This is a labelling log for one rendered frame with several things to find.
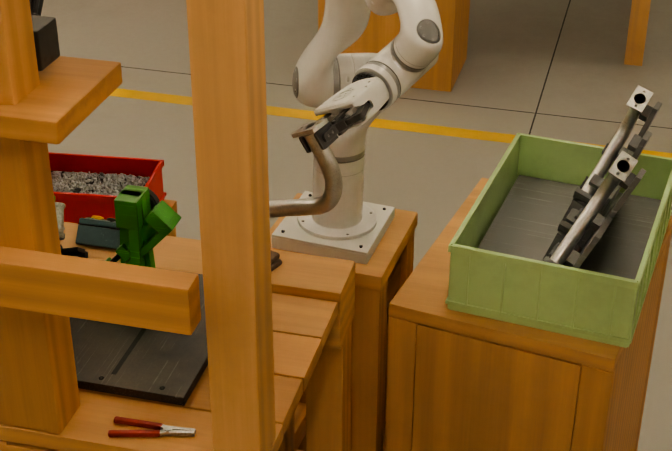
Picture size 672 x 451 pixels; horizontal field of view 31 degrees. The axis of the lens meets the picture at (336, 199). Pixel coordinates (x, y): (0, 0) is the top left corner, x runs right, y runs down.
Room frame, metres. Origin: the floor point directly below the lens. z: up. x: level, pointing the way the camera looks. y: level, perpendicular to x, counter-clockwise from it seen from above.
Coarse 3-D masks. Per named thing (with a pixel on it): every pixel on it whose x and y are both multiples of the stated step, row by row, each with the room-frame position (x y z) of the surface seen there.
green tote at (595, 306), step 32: (512, 160) 2.75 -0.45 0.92; (544, 160) 2.79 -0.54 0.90; (576, 160) 2.76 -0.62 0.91; (640, 160) 2.70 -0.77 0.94; (640, 192) 2.70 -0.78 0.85; (480, 224) 2.47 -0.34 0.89; (480, 256) 2.23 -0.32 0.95; (512, 256) 2.21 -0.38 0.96; (480, 288) 2.24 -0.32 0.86; (512, 288) 2.21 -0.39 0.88; (544, 288) 2.18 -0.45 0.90; (576, 288) 2.16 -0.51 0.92; (608, 288) 2.13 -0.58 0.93; (640, 288) 2.15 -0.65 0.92; (512, 320) 2.21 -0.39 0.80; (544, 320) 2.18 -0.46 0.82; (576, 320) 2.16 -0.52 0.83; (608, 320) 2.13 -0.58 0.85
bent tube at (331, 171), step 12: (324, 120) 1.79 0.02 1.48; (300, 132) 1.79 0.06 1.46; (312, 132) 1.77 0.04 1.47; (312, 144) 1.78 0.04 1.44; (324, 156) 1.78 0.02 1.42; (324, 168) 1.77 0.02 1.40; (336, 168) 1.78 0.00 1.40; (336, 180) 1.77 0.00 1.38; (324, 192) 1.79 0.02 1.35; (336, 192) 1.78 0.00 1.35; (276, 204) 1.87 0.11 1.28; (288, 204) 1.85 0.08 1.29; (300, 204) 1.83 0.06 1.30; (312, 204) 1.81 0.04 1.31; (324, 204) 1.79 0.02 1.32; (336, 204) 1.79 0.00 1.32; (276, 216) 1.87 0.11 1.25
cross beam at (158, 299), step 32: (0, 256) 1.70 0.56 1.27; (32, 256) 1.70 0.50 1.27; (64, 256) 1.70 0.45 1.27; (0, 288) 1.68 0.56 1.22; (32, 288) 1.66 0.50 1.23; (64, 288) 1.65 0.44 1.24; (96, 288) 1.64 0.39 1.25; (128, 288) 1.62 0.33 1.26; (160, 288) 1.61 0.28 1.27; (192, 288) 1.61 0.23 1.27; (96, 320) 1.64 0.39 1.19; (128, 320) 1.62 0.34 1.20; (160, 320) 1.61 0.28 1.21; (192, 320) 1.61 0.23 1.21
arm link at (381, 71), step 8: (368, 64) 1.94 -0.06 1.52; (376, 64) 1.93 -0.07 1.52; (360, 72) 1.94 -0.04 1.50; (368, 72) 1.93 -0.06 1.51; (376, 72) 1.92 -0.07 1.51; (384, 72) 1.92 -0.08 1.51; (392, 72) 1.92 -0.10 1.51; (384, 80) 1.91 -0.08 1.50; (392, 80) 1.91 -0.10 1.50; (392, 88) 1.91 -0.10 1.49; (392, 96) 1.90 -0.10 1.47
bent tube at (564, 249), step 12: (624, 156) 2.24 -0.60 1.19; (612, 168) 2.22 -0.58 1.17; (624, 168) 2.27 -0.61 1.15; (612, 180) 2.28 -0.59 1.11; (624, 180) 2.21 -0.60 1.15; (600, 192) 2.30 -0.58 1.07; (588, 204) 2.30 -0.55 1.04; (600, 204) 2.29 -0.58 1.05; (588, 216) 2.27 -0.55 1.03; (576, 228) 2.26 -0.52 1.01; (564, 240) 2.24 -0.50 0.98; (576, 240) 2.24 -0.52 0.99; (564, 252) 2.22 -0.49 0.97
